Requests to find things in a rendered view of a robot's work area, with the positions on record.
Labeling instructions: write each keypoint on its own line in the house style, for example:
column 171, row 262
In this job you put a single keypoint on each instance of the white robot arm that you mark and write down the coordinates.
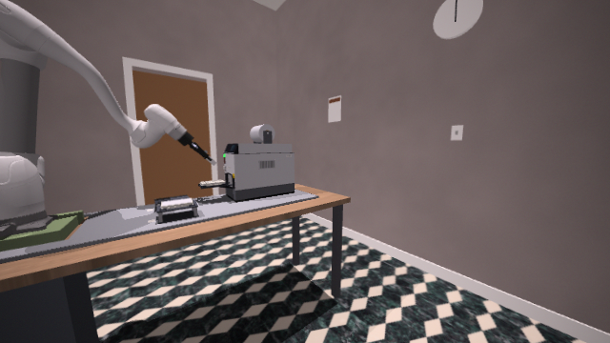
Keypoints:
column 22, row 37

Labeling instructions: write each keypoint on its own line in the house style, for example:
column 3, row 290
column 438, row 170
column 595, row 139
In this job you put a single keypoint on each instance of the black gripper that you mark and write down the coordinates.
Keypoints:
column 187, row 139

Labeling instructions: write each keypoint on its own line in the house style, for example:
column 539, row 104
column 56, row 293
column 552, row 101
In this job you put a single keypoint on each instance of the white cylinder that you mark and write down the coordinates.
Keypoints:
column 256, row 133

